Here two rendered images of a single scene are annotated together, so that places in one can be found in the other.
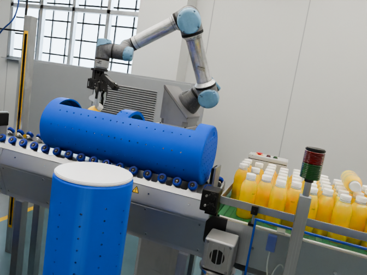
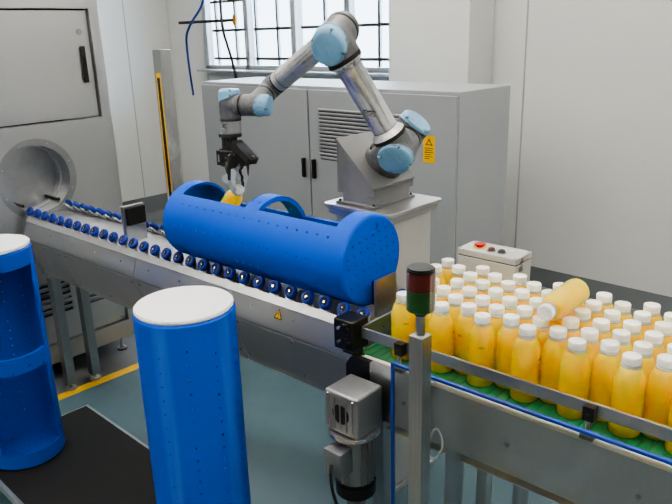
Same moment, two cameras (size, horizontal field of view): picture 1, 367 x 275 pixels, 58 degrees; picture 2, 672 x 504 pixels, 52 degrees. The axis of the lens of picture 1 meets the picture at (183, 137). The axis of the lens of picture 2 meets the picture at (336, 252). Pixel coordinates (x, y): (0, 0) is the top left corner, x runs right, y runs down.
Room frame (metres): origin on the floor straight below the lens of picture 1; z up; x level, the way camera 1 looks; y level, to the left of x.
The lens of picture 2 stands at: (-0.30, -0.82, 1.75)
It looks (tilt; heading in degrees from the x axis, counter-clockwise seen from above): 18 degrees down; 24
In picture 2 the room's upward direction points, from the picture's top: 2 degrees counter-clockwise
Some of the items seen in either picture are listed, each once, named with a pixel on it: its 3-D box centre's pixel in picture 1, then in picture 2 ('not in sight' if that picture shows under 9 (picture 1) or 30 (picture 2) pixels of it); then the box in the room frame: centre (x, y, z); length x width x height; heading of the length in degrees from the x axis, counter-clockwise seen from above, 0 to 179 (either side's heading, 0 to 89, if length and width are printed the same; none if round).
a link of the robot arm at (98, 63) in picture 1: (101, 64); (230, 127); (1.79, 0.49, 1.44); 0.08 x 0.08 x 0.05
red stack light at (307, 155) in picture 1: (313, 157); (420, 279); (1.06, -0.42, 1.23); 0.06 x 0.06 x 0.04
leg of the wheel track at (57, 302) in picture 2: not in sight; (62, 334); (2.09, 1.78, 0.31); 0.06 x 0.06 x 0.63; 72
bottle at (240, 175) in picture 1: (240, 184); not in sight; (1.51, -0.30, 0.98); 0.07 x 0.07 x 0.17
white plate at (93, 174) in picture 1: (94, 173); (183, 304); (1.17, 0.30, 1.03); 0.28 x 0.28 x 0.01
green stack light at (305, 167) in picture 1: (311, 170); (420, 299); (1.06, -0.42, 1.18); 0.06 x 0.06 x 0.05
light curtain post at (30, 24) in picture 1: (20, 139); (179, 233); (2.30, 1.14, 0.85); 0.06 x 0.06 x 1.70; 72
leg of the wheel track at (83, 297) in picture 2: not in sight; (87, 325); (2.23, 1.73, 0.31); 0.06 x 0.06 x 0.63; 72
